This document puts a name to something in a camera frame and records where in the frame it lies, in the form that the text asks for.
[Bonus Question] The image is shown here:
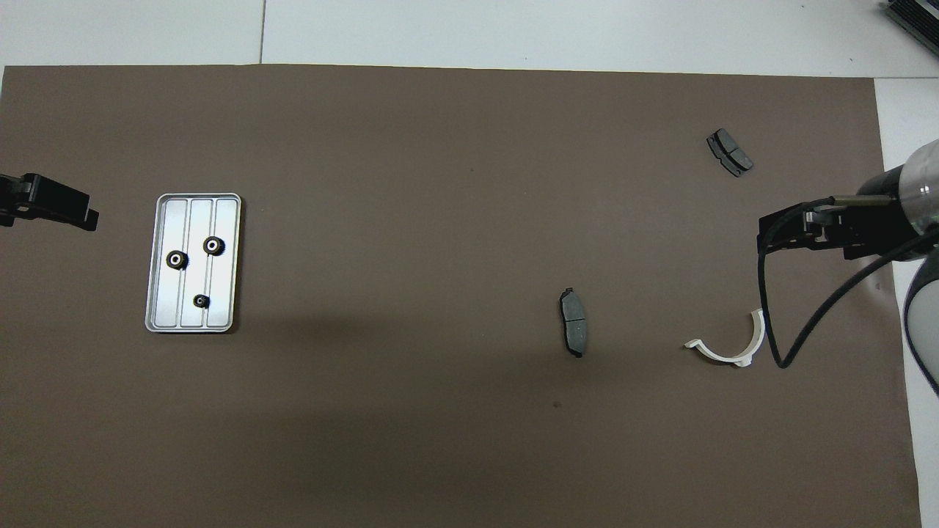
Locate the long dark brake pad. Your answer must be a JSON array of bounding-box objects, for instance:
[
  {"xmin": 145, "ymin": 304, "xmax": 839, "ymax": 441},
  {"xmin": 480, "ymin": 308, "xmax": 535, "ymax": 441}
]
[{"xmin": 559, "ymin": 287, "xmax": 589, "ymax": 359}]

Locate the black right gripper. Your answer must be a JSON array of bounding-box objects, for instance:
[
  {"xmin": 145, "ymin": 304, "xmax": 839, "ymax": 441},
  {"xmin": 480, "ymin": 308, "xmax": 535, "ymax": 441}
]
[{"xmin": 758, "ymin": 166, "xmax": 925, "ymax": 261}]

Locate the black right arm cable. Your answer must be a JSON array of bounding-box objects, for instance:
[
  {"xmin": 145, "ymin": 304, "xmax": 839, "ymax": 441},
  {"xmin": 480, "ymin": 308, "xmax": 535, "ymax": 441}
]
[{"xmin": 756, "ymin": 194, "xmax": 939, "ymax": 369}]

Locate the brown table mat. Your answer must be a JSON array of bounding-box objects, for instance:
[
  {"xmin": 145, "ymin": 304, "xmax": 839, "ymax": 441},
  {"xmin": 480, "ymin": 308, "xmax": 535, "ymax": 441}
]
[{"xmin": 0, "ymin": 65, "xmax": 924, "ymax": 528}]

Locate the short dark brake pad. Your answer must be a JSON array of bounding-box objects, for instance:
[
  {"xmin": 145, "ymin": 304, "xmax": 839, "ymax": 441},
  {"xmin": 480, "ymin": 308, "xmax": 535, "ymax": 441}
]
[{"xmin": 706, "ymin": 128, "xmax": 754, "ymax": 178}]

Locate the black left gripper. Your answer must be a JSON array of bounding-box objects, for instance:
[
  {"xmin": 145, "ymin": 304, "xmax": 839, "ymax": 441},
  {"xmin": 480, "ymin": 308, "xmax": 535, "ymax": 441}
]
[{"xmin": 0, "ymin": 174, "xmax": 100, "ymax": 232}]

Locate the dark ridged device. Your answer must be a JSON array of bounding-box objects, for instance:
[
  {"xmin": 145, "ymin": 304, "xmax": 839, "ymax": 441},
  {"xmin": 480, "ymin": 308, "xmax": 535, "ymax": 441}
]
[{"xmin": 883, "ymin": 0, "xmax": 939, "ymax": 58}]

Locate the white curved plastic bracket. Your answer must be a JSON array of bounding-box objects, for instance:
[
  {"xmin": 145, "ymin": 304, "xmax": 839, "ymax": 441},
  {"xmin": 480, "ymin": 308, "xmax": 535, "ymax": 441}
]
[{"xmin": 683, "ymin": 307, "xmax": 770, "ymax": 367}]

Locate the silver metal tray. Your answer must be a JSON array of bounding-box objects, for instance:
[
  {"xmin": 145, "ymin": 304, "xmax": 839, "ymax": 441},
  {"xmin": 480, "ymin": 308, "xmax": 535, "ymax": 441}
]
[{"xmin": 145, "ymin": 193, "xmax": 242, "ymax": 334}]

